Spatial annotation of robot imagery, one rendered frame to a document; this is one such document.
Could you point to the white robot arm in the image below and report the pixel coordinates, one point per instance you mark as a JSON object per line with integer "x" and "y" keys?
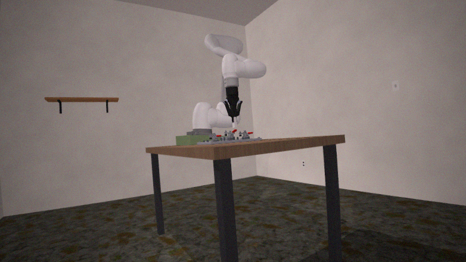
{"x": 233, "y": 67}

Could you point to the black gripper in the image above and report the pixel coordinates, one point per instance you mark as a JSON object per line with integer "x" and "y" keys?
{"x": 232, "y": 108}

